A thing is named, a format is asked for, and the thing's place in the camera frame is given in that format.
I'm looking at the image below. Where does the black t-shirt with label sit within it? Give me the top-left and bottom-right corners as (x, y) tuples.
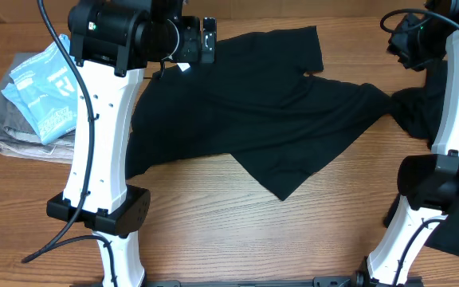
(125, 26), (392, 200)

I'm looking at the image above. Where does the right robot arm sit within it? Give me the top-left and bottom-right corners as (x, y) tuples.
(341, 1), (459, 286)

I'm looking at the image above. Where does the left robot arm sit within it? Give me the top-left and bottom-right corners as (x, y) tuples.
(46, 1), (217, 286)

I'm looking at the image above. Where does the black clothes pile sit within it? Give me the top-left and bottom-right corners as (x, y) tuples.
(391, 61), (459, 257)

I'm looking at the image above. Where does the light blue folded shirt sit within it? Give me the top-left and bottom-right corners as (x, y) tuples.
(2, 43), (77, 144)

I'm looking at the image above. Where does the beige folded garment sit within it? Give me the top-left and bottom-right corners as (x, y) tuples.
(0, 140), (74, 164)

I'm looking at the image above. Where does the grey folded garment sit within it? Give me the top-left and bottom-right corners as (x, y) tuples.
(0, 53), (75, 146)

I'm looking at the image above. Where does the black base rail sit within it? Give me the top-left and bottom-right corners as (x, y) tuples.
(69, 275), (424, 287)

